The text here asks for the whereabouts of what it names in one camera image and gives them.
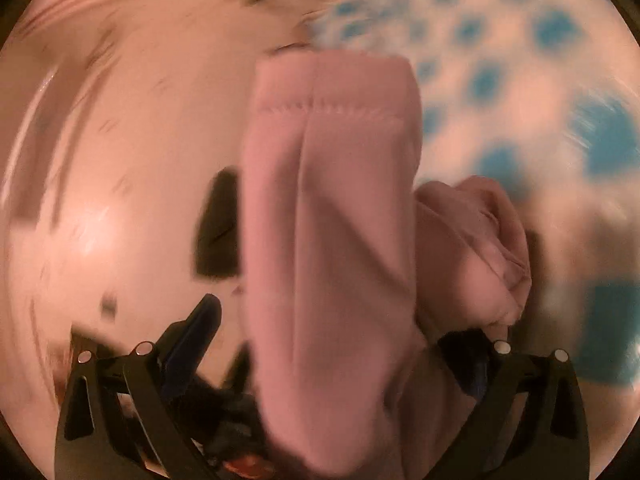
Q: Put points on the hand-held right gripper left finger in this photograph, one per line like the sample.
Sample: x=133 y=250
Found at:
x=195 y=340

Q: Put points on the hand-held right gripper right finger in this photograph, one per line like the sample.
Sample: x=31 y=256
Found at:
x=477 y=375

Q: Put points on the pink sweatshirt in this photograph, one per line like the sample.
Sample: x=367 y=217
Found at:
x=325 y=210

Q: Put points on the blue checked plastic sheet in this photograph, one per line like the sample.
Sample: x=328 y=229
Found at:
x=550 y=85

